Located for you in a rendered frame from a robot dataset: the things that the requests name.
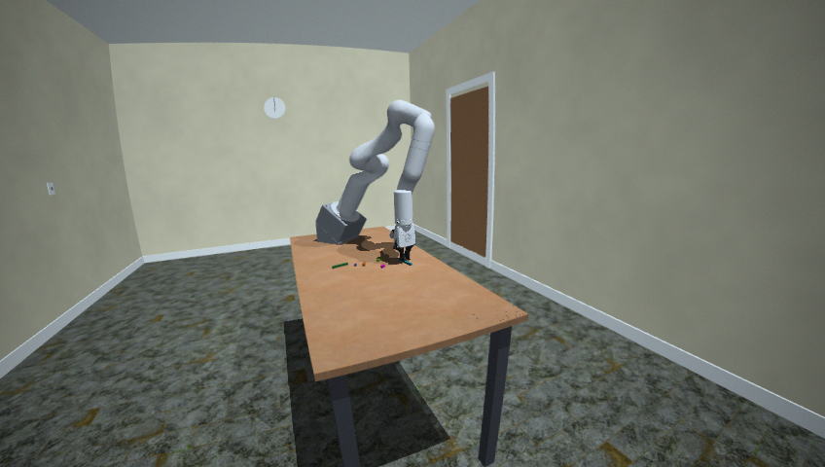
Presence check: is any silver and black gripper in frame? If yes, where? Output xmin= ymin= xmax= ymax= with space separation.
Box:
xmin=393 ymin=224 xmax=415 ymax=261

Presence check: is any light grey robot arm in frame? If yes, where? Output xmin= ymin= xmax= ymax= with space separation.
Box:
xmin=331 ymin=100 xmax=435 ymax=226

